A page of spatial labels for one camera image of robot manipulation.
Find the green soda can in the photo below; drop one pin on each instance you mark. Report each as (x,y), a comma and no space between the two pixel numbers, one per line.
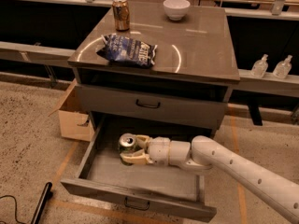
(127,145)

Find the grey drawer cabinet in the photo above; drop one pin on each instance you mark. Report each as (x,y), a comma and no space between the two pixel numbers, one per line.
(195,58)

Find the clear sanitizer bottle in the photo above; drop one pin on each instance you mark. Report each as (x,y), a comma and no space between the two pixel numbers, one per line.
(283,68)
(259,68)

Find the clear sanitizer bottle right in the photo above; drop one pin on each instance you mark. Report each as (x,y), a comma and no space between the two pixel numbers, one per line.
(283,68)

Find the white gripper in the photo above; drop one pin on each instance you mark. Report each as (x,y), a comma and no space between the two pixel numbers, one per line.
(159,149)

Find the open grey middle drawer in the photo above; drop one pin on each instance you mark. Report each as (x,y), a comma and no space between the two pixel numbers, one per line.
(166,190)

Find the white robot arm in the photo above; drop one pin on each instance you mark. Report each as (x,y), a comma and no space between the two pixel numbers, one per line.
(201,154)

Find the cardboard box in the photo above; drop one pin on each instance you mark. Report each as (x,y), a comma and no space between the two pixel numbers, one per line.
(74,122)

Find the white bowl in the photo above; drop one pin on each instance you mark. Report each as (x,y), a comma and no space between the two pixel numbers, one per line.
(175,10)

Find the closed grey top drawer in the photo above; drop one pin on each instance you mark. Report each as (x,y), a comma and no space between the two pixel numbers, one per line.
(196,113)

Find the black pole with cable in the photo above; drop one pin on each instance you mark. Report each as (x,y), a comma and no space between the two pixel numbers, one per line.
(44,197)

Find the gold soda can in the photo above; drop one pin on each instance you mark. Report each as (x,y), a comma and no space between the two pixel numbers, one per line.
(121,14)

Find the blue chip bag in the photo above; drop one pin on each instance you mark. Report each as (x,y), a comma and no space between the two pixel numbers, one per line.
(126,50)

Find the clear sanitizer bottle left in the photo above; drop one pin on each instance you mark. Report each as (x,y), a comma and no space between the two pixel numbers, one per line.
(259,68)

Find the grey metal rail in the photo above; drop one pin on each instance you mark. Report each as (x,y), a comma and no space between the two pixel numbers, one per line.
(35,54)

